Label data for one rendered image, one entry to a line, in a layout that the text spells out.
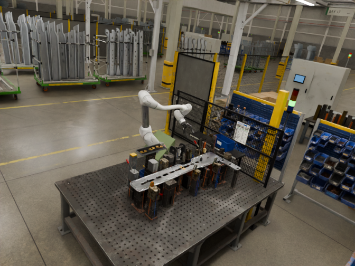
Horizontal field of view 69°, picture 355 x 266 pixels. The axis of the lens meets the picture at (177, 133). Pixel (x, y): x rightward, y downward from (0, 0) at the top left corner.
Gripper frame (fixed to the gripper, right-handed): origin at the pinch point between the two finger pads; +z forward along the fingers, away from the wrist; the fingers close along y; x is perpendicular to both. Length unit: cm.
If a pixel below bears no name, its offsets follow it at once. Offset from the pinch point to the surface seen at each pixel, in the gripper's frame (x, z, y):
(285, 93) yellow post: 58, 30, 113
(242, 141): 54, 42, 26
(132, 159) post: -99, 8, -4
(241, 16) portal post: 361, -261, 36
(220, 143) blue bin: 35.1, 28.0, 6.6
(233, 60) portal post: 361, -200, -54
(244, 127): 54, 30, 41
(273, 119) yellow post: 58, 45, 81
